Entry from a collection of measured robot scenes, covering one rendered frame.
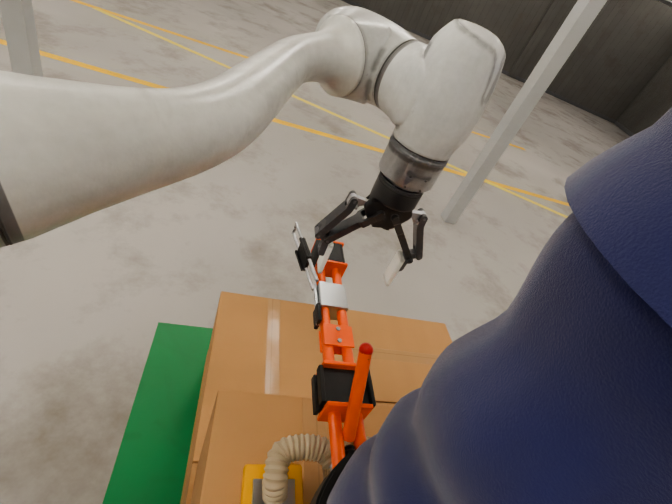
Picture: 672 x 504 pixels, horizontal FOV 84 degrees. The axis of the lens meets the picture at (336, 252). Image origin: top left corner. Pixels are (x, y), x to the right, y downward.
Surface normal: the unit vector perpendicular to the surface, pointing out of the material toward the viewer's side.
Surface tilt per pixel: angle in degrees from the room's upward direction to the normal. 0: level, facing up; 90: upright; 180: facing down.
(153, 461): 0
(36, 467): 0
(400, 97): 96
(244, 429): 0
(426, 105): 91
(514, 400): 78
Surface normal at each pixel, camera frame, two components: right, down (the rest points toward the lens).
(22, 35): 0.11, 0.67
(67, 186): 0.77, 0.55
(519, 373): -0.86, -0.49
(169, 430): 0.33, -0.72
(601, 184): -0.74, -0.63
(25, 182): 0.81, 0.34
